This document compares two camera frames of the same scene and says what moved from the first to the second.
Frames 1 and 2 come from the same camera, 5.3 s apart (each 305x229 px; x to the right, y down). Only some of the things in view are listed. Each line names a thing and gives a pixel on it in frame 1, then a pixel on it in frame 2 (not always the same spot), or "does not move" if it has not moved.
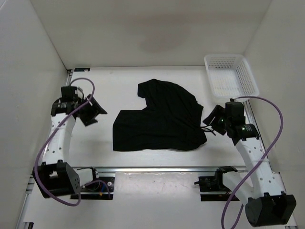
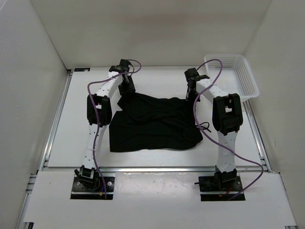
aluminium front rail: x=155 y=169 does not move
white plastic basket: x=230 y=76 does not move
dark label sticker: x=81 y=69 does not move
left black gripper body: x=86 y=109 -> x=127 y=86
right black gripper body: x=222 y=123 -> x=192 y=96
